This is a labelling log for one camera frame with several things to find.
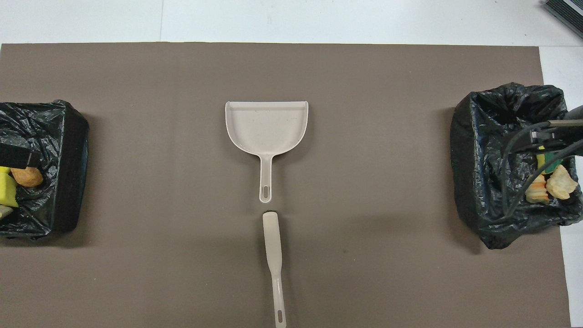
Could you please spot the pale bread toy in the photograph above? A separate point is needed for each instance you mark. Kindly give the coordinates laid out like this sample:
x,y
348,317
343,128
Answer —
x,y
562,183

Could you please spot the small orange tan bread toy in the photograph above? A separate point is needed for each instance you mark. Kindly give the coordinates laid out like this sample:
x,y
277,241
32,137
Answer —
x,y
537,193

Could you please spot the taut black bag lined bin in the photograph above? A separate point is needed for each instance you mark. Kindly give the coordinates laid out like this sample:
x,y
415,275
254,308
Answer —
x,y
54,136

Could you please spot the yellow and green sponge piece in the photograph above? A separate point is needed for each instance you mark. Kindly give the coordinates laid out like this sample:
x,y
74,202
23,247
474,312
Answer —
x,y
556,166

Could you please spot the open black bag lined bin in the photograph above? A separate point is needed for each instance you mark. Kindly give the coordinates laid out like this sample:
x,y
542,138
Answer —
x,y
483,182

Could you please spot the dark ribbed panel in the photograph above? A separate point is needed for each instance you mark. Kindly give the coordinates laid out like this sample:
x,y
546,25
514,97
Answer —
x,y
567,11

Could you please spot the brown nugget toy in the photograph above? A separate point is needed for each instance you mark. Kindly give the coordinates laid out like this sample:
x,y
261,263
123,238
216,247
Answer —
x,y
27,176

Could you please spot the beige plastic dustpan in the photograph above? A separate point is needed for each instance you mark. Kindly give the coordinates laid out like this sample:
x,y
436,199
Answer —
x,y
266,127

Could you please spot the beige brush with black bristles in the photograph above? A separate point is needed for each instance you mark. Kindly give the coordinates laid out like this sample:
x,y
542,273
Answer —
x,y
272,241

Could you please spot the brown table mat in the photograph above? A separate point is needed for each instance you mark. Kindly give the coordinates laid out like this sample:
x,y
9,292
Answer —
x,y
291,273

